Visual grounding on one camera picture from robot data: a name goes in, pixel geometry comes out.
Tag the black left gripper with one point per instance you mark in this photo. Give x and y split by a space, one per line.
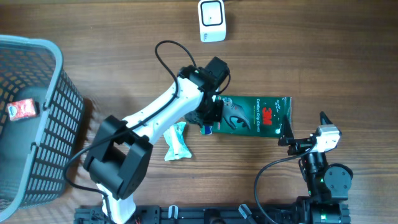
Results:
217 117

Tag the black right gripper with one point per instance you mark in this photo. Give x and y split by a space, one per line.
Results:
299 145

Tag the teal white pack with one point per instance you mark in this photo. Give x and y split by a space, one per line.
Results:
177 147

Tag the white blue pouch pack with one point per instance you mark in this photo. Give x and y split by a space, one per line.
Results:
206 130

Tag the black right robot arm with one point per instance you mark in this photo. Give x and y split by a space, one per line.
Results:
327 184

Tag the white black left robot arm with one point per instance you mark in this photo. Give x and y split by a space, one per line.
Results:
121 151

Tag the white barcode scanner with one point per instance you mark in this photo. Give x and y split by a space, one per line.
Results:
212 21

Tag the green 3M gloves package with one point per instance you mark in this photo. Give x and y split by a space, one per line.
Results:
253 115

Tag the grey plastic mesh basket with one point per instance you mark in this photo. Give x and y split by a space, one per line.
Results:
34 151

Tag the red tissue pack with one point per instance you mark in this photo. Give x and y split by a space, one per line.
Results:
21 109

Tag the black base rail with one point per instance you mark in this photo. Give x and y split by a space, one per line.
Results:
173 214

